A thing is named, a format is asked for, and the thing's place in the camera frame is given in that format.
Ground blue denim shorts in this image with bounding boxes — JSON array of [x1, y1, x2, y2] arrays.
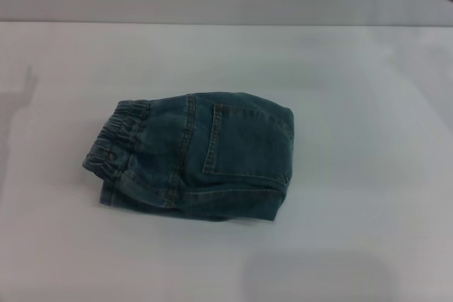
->
[[81, 91, 295, 222]]

